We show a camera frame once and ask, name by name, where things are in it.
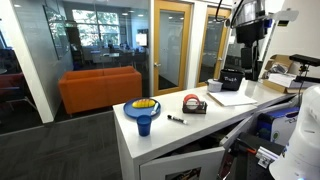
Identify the black and white marker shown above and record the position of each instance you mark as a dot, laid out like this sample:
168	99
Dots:
177	119

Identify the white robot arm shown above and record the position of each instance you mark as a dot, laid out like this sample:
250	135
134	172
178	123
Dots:
300	160

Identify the blue plastic cup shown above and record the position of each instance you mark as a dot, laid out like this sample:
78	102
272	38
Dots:
144	125

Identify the yellow toy corn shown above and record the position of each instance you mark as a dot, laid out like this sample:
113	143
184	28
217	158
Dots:
143	103

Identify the light blue plastic fork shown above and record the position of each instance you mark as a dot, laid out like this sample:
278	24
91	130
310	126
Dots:
154	111

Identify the red tape dispenser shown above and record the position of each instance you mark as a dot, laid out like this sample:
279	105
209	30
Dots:
192	104

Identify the blue round plate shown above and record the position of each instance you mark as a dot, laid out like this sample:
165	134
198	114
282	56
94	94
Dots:
132	112

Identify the white notepad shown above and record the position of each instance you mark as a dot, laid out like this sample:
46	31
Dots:
231	98

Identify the black trash bin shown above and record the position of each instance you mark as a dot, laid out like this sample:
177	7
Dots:
231	79

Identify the yellow framed glass door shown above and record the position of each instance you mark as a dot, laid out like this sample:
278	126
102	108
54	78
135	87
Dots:
171	31

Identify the orange sofa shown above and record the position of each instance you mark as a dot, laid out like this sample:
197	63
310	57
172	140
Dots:
91	89

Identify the white cabinet door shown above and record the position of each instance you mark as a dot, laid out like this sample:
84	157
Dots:
208	161

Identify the open cardboard box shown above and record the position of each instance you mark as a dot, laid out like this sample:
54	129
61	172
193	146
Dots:
277	77

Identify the blue and white box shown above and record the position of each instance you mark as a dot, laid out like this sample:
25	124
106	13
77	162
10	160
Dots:
277	126

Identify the black camera on stand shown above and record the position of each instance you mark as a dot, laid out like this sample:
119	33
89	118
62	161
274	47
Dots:
305	63

